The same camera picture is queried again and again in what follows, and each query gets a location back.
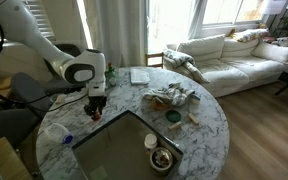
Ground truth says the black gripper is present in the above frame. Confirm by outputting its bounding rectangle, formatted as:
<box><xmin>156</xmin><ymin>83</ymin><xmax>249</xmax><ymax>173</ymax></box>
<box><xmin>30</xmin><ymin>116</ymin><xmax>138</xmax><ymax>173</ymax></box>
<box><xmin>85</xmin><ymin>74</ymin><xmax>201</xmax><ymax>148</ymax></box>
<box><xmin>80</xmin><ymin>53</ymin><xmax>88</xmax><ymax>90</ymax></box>
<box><xmin>84</xmin><ymin>96</ymin><xmax>107</xmax><ymax>116</ymax></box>

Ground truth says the small red lid container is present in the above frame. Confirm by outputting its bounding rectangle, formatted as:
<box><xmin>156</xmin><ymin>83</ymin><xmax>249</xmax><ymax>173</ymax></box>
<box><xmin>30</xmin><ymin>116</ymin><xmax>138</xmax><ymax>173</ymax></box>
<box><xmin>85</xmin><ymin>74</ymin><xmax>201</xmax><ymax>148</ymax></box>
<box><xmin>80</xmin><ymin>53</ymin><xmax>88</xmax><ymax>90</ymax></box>
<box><xmin>91</xmin><ymin>112</ymin><xmax>101</xmax><ymax>121</ymax></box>

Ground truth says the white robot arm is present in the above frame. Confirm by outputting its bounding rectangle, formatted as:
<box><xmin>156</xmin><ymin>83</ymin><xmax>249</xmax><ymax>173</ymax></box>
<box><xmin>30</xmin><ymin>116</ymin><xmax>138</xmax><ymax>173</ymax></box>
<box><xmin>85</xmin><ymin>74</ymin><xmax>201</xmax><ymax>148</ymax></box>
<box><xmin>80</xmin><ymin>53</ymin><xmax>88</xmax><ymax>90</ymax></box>
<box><xmin>0</xmin><ymin>0</ymin><xmax>107</xmax><ymax>120</ymax></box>

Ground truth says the orange yellow container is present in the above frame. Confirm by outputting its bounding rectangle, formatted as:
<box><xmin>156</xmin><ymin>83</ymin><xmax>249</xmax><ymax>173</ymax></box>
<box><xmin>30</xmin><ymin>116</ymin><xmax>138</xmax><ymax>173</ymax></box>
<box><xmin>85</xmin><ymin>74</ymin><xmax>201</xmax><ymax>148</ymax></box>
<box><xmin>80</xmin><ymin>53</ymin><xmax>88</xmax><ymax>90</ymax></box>
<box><xmin>151</xmin><ymin>97</ymin><xmax>168</xmax><ymax>110</ymax></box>

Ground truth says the green round lid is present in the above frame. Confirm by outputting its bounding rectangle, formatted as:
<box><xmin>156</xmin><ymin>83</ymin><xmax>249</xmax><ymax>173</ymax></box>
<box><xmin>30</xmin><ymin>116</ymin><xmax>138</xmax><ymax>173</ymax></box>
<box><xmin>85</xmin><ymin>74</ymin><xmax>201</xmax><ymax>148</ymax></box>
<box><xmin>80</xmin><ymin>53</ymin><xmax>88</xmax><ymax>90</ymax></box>
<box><xmin>165</xmin><ymin>110</ymin><xmax>181</xmax><ymax>123</ymax></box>

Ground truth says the wooden block near lid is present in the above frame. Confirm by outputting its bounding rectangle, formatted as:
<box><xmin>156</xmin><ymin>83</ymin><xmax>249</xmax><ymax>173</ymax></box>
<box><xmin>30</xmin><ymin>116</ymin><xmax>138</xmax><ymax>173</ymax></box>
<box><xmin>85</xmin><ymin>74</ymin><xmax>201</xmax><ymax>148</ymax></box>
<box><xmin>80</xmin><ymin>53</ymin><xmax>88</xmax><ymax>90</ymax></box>
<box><xmin>168</xmin><ymin>121</ymin><xmax>182</xmax><ymax>130</ymax></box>

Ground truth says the green bottle red cap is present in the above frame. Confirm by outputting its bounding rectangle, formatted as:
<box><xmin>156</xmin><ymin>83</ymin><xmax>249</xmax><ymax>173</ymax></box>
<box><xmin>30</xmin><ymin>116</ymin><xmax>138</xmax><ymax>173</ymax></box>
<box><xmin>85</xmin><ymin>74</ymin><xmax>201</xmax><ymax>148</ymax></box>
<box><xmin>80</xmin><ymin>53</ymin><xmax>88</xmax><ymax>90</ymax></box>
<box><xmin>105</xmin><ymin>63</ymin><xmax>116</xmax><ymax>86</ymax></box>

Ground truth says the white folded paper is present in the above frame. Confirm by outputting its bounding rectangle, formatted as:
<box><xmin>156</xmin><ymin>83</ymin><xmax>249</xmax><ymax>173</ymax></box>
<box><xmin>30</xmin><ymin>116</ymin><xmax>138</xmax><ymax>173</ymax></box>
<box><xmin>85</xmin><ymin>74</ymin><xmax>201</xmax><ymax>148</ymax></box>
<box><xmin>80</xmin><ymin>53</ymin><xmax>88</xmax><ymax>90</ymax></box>
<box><xmin>130</xmin><ymin>69</ymin><xmax>150</xmax><ymax>84</ymax></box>

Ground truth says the grey office chair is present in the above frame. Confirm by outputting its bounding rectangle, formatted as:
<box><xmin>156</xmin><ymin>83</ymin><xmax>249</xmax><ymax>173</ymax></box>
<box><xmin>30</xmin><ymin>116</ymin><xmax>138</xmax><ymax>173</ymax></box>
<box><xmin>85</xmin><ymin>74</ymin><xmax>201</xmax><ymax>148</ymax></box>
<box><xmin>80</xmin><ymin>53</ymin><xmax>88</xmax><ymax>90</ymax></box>
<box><xmin>0</xmin><ymin>43</ymin><xmax>85</xmax><ymax>149</ymax></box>

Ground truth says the white jar inside box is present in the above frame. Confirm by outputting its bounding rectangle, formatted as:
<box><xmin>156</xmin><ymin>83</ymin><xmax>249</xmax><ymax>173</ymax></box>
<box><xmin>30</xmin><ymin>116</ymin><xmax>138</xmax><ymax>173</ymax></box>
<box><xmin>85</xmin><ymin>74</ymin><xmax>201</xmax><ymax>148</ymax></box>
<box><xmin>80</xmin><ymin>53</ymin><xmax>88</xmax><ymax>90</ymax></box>
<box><xmin>144</xmin><ymin>134</ymin><xmax>157</xmax><ymax>153</ymax></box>

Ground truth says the striped grey white cloth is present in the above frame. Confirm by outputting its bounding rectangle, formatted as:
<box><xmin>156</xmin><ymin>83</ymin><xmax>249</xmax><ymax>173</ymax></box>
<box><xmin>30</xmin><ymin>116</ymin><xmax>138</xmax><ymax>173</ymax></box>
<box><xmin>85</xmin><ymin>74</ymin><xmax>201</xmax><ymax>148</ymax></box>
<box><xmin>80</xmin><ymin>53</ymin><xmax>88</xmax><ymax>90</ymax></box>
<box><xmin>143</xmin><ymin>83</ymin><xmax>200</xmax><ymax>106</ymax></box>

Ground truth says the bowl inside box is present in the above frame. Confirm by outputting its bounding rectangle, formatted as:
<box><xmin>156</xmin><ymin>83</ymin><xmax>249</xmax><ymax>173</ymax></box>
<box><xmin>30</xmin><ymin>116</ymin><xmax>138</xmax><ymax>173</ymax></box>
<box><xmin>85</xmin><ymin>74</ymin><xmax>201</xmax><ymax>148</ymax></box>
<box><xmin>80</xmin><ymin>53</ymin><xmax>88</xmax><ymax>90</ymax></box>
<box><xmin>149</xmin><ymin>147</ymin><xmax>173</xmax><ymax>173</ymax></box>

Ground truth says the grey patterned blanket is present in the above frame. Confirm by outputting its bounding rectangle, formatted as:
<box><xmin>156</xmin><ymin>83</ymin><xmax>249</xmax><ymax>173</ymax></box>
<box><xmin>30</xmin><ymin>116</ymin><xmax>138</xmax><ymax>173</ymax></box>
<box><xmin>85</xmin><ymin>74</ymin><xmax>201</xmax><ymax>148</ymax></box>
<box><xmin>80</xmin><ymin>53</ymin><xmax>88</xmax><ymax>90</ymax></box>
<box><xmin>163</xmin><ymin>49</ymin><xmax>209</xmax><ymax>83</ymax></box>

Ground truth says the white sofa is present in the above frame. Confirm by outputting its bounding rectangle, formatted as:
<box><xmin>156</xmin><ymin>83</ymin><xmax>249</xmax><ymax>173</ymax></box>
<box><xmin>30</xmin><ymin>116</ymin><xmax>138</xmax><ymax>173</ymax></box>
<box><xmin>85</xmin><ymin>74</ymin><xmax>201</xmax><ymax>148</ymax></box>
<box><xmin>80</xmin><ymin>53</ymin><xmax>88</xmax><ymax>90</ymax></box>
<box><xmin>164</xmin><ymin>34</ymin><xmax>288</xmax><ymax>97</ymax></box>

